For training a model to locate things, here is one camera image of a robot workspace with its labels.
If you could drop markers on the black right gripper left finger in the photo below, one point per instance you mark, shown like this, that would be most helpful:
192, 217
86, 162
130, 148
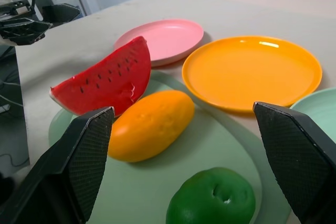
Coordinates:
65, 171

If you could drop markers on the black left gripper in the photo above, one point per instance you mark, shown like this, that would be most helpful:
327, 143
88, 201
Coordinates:
18, 9

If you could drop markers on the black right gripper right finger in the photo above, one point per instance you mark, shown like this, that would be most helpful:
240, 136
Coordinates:
296, 155

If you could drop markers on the pale green plate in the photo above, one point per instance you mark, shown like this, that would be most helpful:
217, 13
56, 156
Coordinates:
321, 108

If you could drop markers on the orange plate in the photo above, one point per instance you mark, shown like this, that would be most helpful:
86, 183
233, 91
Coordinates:
249, 74

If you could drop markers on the pink plate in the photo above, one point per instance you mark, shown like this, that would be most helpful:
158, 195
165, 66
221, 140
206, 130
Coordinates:
170, 37

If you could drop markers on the pale green tray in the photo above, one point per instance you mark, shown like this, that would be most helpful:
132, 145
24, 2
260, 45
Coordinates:
147, 184

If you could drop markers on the red watermelon slice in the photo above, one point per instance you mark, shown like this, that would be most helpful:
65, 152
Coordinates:
110, 77

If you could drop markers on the orange mango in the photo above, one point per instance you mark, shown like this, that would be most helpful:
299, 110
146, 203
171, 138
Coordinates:
152, 127

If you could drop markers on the green apple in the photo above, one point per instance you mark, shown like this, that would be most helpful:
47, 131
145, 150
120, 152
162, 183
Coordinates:
207, 200

